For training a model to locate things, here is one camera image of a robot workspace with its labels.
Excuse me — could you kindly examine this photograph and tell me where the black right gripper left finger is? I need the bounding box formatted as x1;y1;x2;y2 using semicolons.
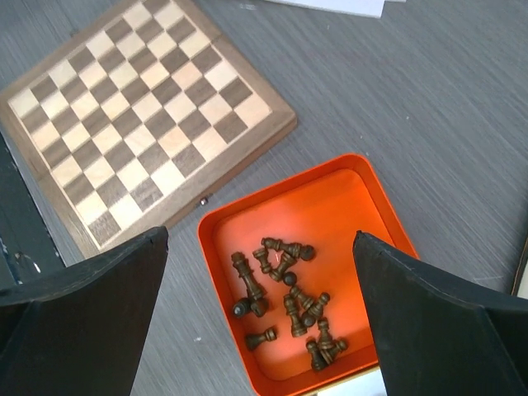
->
1;226;168;395

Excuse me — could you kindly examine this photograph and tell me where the dark king chess piece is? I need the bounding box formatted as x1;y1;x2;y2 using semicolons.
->
231;252;269;318

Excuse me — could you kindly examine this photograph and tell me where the dark chess piece cluster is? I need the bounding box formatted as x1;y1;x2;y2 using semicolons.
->
252;237;347;372

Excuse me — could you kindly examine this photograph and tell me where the orange plastic tray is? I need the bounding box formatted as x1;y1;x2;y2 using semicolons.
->
197;154;416;395

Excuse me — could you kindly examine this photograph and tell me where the white paper sheet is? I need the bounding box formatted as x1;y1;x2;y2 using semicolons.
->
271;0;385;18

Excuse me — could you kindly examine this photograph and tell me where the wooden chess board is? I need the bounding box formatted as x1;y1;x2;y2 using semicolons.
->
1;1;297;257

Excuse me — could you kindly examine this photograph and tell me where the dark pawn lying alone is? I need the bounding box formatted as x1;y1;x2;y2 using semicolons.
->
244;327;277;351

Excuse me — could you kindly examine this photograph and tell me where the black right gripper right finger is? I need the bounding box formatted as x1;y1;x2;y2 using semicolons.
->
352;231;527;395

